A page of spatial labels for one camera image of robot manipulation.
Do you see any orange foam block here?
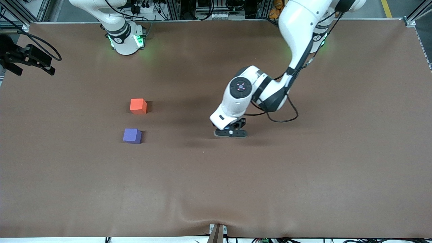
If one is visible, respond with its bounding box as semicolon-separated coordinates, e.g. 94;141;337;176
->
130;99;148;114

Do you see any purple foam block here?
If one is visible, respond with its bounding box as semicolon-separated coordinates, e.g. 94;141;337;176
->
123;128;142;144

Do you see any brown table mat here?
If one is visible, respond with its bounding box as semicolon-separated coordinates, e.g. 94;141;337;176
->
0;20;432;238

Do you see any bag of orange items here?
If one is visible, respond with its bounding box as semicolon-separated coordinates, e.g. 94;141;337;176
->
269;0;284;19

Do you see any white power strip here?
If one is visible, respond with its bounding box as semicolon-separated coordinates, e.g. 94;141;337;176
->
132;2;159;15

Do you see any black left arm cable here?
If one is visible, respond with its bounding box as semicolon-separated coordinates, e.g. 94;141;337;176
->
250;57;299;123

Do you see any brown mat clamp bracket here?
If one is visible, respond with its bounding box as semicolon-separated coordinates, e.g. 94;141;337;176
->
208;223;227;243

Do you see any aluminium frame post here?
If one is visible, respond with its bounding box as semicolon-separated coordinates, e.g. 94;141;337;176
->
168;0;181;21

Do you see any aluminium frame corner rail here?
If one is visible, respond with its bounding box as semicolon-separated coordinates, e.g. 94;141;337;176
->
403;0;432;70

